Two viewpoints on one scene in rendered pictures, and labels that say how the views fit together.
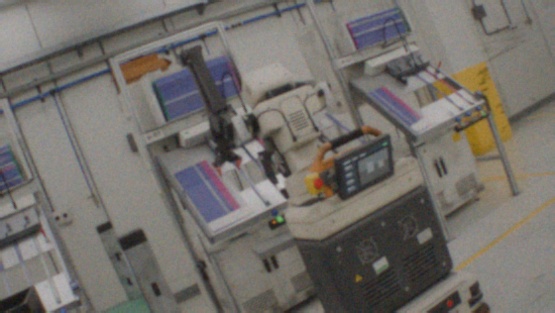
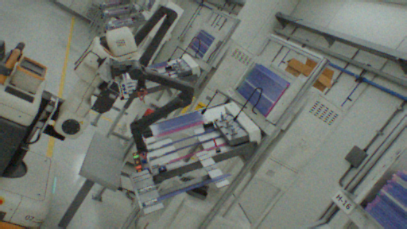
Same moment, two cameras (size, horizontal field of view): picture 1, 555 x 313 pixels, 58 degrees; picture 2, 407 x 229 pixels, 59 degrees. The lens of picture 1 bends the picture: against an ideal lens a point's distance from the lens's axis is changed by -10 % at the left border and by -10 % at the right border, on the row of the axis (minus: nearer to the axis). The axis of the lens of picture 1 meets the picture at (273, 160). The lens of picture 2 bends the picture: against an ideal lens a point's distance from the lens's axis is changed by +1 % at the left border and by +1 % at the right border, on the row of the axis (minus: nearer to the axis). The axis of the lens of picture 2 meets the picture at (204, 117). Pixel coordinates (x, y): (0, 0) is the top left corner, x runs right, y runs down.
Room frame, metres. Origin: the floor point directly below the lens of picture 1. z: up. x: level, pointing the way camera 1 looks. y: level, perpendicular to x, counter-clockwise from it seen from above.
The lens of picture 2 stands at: (2.90, -2.27, 1.63)
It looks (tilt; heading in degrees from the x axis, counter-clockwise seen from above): 11 degrees down; 84
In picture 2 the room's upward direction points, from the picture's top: 34 degrees clockwise
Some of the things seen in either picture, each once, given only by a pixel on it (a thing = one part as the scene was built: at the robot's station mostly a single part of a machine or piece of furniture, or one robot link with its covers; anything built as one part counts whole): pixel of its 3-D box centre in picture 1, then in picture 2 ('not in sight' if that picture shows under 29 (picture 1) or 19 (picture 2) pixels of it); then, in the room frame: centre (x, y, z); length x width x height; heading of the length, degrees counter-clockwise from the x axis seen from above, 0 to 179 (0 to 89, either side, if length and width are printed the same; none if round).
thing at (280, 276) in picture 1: (256, 267); (186, 219); (3.50, 0.38, 0.31); 0.70 x 0.65 x 0.62; 112
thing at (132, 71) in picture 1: (155, 63); (311, 71); (3.64, 0.49, 1.82); 0.68 x 0.30 x 0.20; 112
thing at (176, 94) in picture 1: (195, 88); (266, 91); (3.41, 0.27, 1.52); 0.51 x 0.13 x 0.27; 112
